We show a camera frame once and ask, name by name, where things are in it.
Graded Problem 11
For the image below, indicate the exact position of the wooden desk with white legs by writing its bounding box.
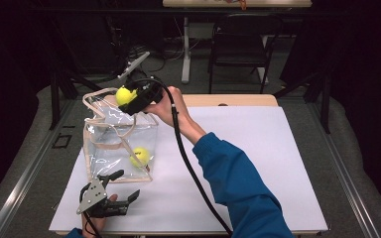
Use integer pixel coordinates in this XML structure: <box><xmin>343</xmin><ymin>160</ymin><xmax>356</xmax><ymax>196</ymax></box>
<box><xmin>162</xmin><ymin>0</ymin><xmax>313</xmax><ymax>85</ymax></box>

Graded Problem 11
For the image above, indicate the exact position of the left hand-held gripper cable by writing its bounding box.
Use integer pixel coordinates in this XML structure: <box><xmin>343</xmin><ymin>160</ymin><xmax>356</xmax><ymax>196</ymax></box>
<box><xmin>78</xmin><ymin>182</ymin><xmax>103</xmax><ymax>238</ymax></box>

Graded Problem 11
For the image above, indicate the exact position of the yellow tennis ball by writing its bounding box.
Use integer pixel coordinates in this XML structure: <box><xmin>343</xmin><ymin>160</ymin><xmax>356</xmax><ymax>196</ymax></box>
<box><xmin>129</xmin><ymin>146</ymin><xmax>152</xmax><ymax>169</ymax></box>
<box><xmin>115</xmin><ymin>85</ymin><xmax>139</xmax><ymax>107</ymax></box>

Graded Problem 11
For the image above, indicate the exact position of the metal floor rail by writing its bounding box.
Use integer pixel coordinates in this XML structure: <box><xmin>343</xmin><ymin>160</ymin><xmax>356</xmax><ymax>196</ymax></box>
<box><xmin>0</xmin><ymin>98</ymin><xmax>77</xmax><ymax>238</ymax></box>
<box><xmin>306</xmin><ymin>102</ymin><xmax>381</xmax><ymax>238</ymax></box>

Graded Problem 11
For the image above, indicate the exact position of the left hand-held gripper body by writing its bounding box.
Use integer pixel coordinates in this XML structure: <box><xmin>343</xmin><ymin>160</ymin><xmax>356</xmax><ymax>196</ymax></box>
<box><xmin>75</xmin><ymin>178</ymin><xmax>129</xmax><ymax>219</ymax></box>

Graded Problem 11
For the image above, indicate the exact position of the black metal stand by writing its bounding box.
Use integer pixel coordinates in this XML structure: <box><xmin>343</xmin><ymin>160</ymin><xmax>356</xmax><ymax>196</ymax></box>
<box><xmin>272</xmin><ymin>70</ymin><xmax>332</xmax><ymax>135</ymax></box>
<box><xmin>48</xmin><ymin>63</ymin><xmax>80</xmax><ymax>131</ymax></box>

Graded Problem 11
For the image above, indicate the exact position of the bundle of floor cables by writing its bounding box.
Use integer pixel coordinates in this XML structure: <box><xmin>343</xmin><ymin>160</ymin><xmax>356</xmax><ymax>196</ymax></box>
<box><xmin>125</xmin><ymin>38</ymin><xmax>187</xmax><ymax>74</ymax></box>

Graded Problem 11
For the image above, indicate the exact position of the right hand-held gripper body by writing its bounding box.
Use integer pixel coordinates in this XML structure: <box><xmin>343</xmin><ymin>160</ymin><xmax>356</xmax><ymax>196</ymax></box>
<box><xmin>116</xmin><ymin>51</ymin><xmax>165</xmax><ymax>115</ymax></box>

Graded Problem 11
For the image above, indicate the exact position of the black folding chair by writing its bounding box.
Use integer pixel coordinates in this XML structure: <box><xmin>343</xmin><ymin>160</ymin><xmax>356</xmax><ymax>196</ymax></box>
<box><xmin>207</xmin><ymin>13</ymin><xmax>284</xmax><ymax>95</ymax></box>

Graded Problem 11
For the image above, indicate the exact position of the white table mat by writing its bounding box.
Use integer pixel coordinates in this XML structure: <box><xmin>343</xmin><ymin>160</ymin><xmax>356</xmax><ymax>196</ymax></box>
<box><xmin>49</xmin><ymin>105</ymin><xmax>329</xmax><ymax>233</ymax></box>

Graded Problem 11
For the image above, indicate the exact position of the hand-held gripper cable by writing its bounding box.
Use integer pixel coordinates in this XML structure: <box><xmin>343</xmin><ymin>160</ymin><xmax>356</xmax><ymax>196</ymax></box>
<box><xmin>128</xmin><ymin>76</ymin><xmax>234</xmax><ymax>237</ymax></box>
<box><xmin>78</xmin><ymin>182</ymin><xmax>103</xmax><ymax>238</ymax></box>

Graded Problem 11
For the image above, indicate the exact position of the clear plastic bag beige trim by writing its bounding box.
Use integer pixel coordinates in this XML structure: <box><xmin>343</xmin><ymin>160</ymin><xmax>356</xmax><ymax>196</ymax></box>
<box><xmin>81</xmin><ymin>87</ymin><xmax>160</xmax><ymax>183</ymax></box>

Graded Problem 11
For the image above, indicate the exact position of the person's left hand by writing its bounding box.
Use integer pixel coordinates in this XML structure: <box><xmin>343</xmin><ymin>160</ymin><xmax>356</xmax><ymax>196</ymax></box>
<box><xmin>80</xmin><ymin>193</ymin><xmax>119</xmax><ymax>238</ymax></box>

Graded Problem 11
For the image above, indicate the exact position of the right hand-held gripper cable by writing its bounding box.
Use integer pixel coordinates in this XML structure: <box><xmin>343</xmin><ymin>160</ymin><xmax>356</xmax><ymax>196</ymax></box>
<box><xmin>128</xmin><ymin>76</ymin><xmax>234</xmax><ymax>237</ymax></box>

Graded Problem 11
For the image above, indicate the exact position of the person's right hand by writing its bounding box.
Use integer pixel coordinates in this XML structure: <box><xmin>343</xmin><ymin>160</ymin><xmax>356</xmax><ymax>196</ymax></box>
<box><xmin>143</xmin><ymin>85</ymin><xmax>193</xmax><ymax>131</ymax></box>

